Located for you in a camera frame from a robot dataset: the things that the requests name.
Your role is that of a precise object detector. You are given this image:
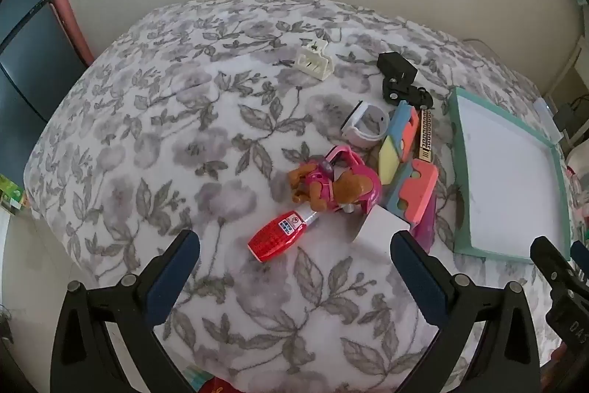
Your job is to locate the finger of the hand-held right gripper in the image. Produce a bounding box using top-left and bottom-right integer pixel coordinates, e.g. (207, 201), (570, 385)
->
(530, 236), (581, 290)
(571, 239), (589, 267)

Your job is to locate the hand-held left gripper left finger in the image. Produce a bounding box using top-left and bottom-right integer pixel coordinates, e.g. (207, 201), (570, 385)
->
(50, 229), (201, 393)

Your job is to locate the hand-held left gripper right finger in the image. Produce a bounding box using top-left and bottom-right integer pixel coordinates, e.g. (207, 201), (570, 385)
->
(390, 231), (546, 393)

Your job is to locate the purple glue stick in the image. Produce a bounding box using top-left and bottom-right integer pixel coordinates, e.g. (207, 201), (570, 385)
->
(409, 195), (438, 256)

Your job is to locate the small white box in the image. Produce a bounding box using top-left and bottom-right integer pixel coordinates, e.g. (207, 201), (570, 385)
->
(350, 209), (412, 258)

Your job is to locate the teal white box lid tray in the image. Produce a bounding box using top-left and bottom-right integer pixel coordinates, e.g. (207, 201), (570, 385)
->
(448, 87), (571, 262)

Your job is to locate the pink dog toy figure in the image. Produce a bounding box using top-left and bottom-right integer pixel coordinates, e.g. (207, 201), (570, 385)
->
(289, 147), (382, 214)

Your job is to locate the red plastic bottle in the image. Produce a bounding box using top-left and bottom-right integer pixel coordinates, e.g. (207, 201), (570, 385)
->
(248, 210), (320, 262)

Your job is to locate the black gold patterned lighter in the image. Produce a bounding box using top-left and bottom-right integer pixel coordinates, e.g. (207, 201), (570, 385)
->
(418, 108), (434, 166)

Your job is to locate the pink smartwatch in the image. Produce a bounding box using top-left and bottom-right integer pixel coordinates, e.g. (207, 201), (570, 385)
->
(324, 145), (364, 168)

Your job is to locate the toy knife with yellow blade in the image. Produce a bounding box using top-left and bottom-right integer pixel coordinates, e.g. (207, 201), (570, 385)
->
(378, 101), (420, 186)

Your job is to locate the white hair claw clip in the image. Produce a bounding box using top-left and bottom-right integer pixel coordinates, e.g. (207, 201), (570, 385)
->
(294, 38), (333, 81)

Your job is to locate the pink crochet mat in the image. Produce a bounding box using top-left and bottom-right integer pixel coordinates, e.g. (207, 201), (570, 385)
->
(566, 149), (589, 237)

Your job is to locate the grey floral blanket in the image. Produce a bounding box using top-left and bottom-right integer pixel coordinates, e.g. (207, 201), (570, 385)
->
(23, 0), (581, 393)

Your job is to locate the red packet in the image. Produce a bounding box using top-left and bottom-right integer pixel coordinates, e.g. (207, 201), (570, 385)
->
(198, 377), (240, 393)

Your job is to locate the black plugged charger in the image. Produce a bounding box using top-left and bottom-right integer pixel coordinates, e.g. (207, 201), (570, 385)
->
(554, 105), (576, 131)

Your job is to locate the white power strip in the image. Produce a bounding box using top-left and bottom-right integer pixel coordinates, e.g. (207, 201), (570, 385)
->
(536, 96), (564, 145)

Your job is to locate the white smartwatch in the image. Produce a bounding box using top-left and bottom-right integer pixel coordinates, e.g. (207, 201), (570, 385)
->
(341, 99), (392, 151)

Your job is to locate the green package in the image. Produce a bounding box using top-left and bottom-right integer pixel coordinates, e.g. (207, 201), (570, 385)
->
(0, 174), (26, 214)

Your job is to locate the white chair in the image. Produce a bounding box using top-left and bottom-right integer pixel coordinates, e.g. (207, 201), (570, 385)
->
(543, 38), (589, 145)

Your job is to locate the black toy car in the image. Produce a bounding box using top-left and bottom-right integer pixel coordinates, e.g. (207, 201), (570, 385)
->
(382, 76), (434, 108)

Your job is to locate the black power adapter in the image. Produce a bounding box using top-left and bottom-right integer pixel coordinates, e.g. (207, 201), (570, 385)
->
(377, 51), (419, 84)

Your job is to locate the dark blue cabinet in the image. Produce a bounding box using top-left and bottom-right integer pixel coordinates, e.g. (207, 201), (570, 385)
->
(0, 0), (88, 145)

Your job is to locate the pink rolled mat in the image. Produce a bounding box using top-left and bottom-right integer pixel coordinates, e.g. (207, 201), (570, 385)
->
(52, 0), (95, 67)

